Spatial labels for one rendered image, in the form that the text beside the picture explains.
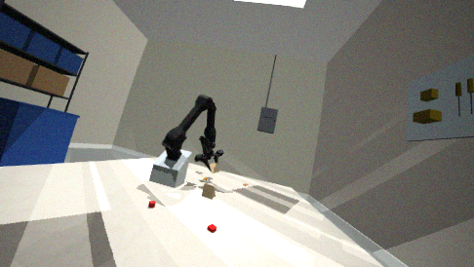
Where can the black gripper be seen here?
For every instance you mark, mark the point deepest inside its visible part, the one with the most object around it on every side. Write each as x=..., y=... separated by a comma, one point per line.
x=208, y=152

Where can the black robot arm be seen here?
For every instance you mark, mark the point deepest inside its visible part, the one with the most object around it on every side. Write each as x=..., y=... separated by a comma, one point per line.
x=175, y=138

